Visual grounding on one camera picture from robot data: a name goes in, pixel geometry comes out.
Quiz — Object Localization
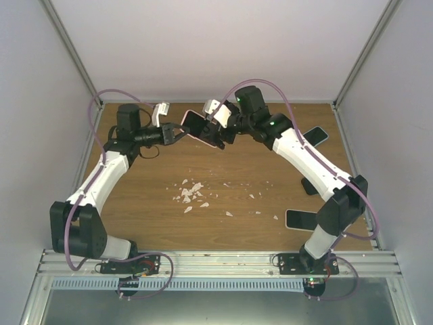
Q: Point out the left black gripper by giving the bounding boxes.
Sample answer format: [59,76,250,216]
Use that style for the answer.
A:
[135,122,189,146]

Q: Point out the pink phone case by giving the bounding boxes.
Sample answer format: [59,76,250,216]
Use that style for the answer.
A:
[181,110,213,148]

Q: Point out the phone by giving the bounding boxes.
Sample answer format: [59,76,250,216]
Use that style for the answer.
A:
[285,209,317,232]
[303,126,329,147]
[301,177,318,196]

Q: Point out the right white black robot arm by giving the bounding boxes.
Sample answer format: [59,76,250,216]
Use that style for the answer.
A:
[200,86,368,274]

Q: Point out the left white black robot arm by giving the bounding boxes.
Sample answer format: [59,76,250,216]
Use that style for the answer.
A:
[49,103,189,274]

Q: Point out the phone in black case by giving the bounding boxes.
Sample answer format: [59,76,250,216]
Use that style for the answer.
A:
[301,177,318,196]

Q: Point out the phone in white case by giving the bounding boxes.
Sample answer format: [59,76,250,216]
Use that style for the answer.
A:
[285,209,317,232]

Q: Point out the white debris flakes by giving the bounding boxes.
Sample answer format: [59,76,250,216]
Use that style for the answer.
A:
[158,167,286,220]

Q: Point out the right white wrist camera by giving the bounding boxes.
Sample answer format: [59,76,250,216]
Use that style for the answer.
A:
[202,100,231,129]

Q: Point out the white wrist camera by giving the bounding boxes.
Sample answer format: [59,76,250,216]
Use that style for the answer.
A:
[152,102,170,127]
[202,100,231,129]

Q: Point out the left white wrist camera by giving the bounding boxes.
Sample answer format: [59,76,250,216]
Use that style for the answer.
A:
[152,102,170,127]

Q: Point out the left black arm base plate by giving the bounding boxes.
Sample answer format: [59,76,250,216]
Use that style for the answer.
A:
[95,254,161,276]

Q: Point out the grey slotted cable duct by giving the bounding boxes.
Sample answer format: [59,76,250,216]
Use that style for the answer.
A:
[51,277,304,293]

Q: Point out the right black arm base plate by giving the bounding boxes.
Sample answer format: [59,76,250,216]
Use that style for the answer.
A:
[271,250,340,276]

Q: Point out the left aluminium corner post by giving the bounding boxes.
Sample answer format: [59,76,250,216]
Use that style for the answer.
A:
[39,0,104,110]

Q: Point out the aluminium corner post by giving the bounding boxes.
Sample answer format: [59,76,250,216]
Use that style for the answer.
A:
[332,0,402,110]
[39,0,104,110]

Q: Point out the aluminium front rail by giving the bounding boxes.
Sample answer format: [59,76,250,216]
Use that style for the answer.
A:
[37,251,402,278]

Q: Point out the right aluminium corner post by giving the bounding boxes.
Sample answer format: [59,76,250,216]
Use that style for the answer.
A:
[332,0,402,110]

